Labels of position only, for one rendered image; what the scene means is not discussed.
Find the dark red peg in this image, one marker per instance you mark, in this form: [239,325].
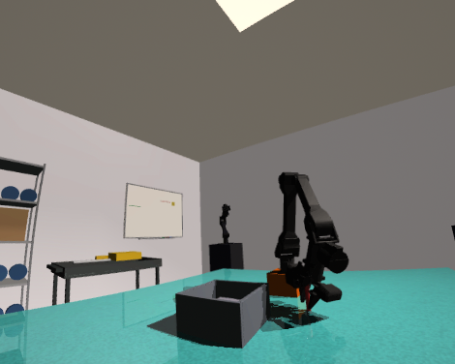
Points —
[307,297]

